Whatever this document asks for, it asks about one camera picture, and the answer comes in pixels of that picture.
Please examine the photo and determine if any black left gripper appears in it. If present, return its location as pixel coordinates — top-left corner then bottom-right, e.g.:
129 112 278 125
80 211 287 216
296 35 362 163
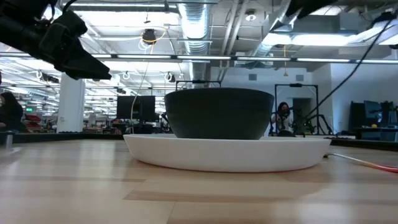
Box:
39 11 112 81

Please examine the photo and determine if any black bowl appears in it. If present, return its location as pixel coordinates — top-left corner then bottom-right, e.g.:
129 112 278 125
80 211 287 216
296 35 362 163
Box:
164 87 275 141

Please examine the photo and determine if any red and white cable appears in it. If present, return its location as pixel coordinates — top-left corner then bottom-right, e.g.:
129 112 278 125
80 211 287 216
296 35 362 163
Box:
323 152 398 174

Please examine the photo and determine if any white building pillar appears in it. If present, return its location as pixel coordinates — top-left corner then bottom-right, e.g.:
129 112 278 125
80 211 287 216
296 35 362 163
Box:
57 73 85 134

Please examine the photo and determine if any black background monitor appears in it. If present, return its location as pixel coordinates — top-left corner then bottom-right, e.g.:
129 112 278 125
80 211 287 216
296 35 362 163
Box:
116 95 156 123

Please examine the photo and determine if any black ceiling device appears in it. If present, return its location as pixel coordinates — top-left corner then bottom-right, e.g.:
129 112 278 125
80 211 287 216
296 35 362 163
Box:
142 28 157 45

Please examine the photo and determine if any seated person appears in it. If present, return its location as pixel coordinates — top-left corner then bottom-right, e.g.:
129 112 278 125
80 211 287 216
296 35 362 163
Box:
0 91 27 133

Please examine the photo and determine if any standing person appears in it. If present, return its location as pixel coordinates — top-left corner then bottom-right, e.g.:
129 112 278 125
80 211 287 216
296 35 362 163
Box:
269 101 295 138

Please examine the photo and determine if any long white light bar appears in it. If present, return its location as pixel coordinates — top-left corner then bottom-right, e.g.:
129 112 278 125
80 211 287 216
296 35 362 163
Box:
0 53 398 63

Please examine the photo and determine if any background desk with monitors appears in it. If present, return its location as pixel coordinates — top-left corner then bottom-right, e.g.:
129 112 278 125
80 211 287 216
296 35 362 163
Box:
349 100 398 141

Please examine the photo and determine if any white round plate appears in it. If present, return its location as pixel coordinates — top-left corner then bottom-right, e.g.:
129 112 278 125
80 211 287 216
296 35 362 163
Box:
123 133 332 174

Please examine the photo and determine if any silver slanted ventilation duct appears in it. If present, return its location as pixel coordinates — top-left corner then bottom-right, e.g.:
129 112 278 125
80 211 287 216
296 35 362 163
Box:
248 0 312 68

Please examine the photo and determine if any yellow hanging cable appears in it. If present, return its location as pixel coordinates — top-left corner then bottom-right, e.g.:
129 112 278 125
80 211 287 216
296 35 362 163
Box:
129 28 168 134

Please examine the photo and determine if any black aluminium table frame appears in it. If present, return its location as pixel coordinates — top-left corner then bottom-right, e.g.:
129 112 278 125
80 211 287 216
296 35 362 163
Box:
0 132 398 152

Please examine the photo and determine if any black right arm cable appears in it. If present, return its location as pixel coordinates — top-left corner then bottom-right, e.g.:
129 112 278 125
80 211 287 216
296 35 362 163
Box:
306 17 394 121

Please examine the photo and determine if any tall black rig frame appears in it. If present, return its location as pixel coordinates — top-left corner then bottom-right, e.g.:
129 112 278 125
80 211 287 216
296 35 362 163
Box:
274 83 320 136

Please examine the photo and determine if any small metal post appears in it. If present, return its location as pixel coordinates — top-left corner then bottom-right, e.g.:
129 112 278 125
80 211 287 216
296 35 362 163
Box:
4 130 15 149

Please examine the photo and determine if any silver vertical ventilation duct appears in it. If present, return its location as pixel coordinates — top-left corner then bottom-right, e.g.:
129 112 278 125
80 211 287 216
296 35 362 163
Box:
177 0 214 82

